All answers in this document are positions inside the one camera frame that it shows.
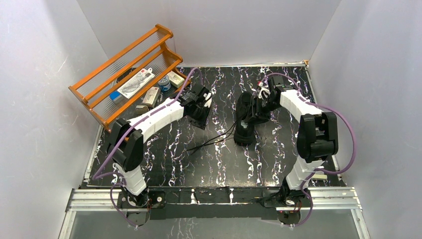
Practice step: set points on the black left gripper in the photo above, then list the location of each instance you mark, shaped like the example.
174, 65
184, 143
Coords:
200, 115

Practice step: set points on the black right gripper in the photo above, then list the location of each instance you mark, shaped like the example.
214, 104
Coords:
259, 116

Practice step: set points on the black mesh shoe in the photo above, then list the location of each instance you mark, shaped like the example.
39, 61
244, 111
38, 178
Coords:
244, 130

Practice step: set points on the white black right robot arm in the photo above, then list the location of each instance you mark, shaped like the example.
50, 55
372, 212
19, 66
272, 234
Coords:
317, 137

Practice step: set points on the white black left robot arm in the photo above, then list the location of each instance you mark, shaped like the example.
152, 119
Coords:
127, 137

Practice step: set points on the small green white box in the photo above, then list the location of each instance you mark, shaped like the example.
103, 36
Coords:
175, 79

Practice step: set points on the blue tape roll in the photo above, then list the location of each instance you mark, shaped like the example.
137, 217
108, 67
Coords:
164, 84

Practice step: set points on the beige rectangular box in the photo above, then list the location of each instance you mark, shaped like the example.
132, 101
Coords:
151, 97

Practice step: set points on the small grey block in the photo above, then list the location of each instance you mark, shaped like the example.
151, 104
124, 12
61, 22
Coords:
141, 109

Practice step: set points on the white ruler set package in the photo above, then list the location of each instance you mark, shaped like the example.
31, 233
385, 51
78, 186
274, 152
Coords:
136, 83

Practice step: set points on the blue eraser block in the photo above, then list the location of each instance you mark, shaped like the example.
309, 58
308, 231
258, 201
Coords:
116, 97

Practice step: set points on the orange wooden shelf rack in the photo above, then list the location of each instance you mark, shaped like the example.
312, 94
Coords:
150, 51

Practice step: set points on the beige plastic clip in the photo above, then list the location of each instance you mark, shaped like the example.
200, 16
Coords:
319, 177

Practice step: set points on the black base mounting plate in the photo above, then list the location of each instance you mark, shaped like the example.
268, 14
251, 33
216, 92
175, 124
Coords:
268, 207

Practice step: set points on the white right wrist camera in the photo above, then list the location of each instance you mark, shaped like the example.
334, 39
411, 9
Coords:
264, 93

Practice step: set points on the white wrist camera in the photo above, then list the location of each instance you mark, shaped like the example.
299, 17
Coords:
264, 93
208, 100

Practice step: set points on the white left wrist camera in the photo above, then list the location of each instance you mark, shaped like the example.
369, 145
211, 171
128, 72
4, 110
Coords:
208, 100

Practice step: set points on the aluminium frame rail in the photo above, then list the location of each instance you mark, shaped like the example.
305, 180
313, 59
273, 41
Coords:
324, 198

